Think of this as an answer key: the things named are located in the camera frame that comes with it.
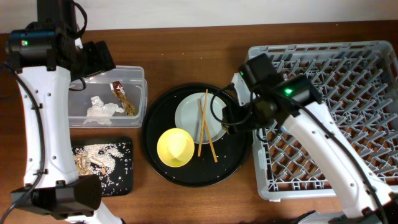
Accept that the grey plastic dishwasher rack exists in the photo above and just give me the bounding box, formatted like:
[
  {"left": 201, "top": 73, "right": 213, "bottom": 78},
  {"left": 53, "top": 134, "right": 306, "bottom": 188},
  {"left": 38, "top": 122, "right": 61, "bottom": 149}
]
[{"left": 248, "top": 41, "right": 397, "bottom": 202}]

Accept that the light grey plate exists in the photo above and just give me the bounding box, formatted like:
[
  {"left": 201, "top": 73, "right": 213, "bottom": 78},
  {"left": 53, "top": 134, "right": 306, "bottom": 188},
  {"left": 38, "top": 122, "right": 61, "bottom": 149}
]
[{"left": 175, "top": 92, "right": 226, "bottom": 144}]

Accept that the food scraps and rice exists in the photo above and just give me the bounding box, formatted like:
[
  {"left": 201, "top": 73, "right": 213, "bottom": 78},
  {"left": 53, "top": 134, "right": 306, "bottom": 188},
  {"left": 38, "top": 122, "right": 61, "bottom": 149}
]
[{"left": 73, "top": 142, "right": 132, "bottom": 193}]

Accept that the wooden chopstick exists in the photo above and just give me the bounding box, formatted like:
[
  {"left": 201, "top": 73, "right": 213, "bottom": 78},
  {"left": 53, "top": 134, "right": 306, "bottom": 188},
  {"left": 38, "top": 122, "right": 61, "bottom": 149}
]
[
  {"left": 198, "top": 89, "right": 208, "bottom": 157},
  {"left": 197, "top": 99, "right": 218, "bottom": 163}
]

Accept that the yellow bowl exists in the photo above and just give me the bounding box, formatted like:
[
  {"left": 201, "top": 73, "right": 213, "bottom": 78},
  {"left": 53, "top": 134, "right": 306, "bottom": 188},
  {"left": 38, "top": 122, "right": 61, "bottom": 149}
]
[{"left": 156, "top": 128, "right": 195, "bottom": 168}]

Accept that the gold snack wrapper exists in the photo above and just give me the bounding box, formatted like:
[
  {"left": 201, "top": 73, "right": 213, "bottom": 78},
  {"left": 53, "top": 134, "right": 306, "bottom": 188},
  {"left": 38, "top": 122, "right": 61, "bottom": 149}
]
[{"left": 110, "top": 81, "right": 137, "bottom": 116}]

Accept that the wooden chopstick right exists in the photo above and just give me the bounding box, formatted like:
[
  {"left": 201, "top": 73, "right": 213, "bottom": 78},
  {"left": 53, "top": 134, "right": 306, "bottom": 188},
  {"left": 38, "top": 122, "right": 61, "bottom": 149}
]
[{"left": 197, "top": 99, "right": 218, "bottom": 163}]

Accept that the black round serving tray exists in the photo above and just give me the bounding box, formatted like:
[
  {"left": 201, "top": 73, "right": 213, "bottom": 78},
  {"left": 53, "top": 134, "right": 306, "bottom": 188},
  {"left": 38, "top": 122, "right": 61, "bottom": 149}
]
[{"left": 142, "top": 83, "right": 252, "bottom": 187}]

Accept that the wooden chopstick left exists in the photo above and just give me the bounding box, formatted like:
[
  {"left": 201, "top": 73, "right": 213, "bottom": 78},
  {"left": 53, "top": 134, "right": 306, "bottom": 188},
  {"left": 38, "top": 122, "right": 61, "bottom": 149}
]
[{"left": 198, "top": 89, "right": 208, "bottom": 157}]

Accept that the clear plastic waste bin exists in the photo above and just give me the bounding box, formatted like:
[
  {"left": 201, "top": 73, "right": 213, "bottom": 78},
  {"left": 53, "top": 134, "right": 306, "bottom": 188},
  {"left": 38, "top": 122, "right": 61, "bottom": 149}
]
[{"left": 68, "top": 66, "right": 147, "bottom": 128}]

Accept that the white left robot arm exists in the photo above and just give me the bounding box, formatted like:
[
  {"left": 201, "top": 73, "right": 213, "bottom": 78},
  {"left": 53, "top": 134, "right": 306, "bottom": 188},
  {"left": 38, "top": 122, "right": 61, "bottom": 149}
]
[{"left": 4, "top": 1, "right": 122, "bottom": 223}]

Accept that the white tissue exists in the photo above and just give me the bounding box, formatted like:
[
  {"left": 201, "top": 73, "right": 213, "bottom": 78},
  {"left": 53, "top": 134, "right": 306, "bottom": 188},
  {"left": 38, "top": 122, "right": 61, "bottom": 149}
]
[{"left": 83, "top": 96, "right": 125, "bottom": 126}]

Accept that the black rectangular tray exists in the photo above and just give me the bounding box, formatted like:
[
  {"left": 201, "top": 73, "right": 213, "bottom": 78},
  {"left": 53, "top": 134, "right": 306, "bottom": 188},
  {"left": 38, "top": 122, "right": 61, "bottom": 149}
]
[{"left": 70, "top": 136, "right": 134, "bottom": 197}]

